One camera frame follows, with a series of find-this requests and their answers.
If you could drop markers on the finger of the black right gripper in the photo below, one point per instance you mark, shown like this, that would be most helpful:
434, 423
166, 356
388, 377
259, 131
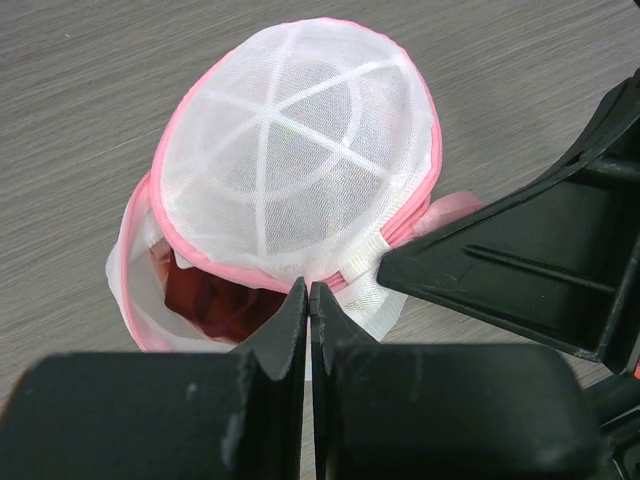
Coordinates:
556, 261

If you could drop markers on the white mesh laundry bag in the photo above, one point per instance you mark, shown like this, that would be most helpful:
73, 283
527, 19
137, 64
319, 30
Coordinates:
307, 152

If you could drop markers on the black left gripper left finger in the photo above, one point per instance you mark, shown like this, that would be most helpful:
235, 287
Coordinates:
99, 415

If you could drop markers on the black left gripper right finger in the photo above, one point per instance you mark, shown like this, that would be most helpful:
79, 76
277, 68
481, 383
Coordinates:
443, 411

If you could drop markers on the dark red garment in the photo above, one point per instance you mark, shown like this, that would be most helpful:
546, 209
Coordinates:
220, 309

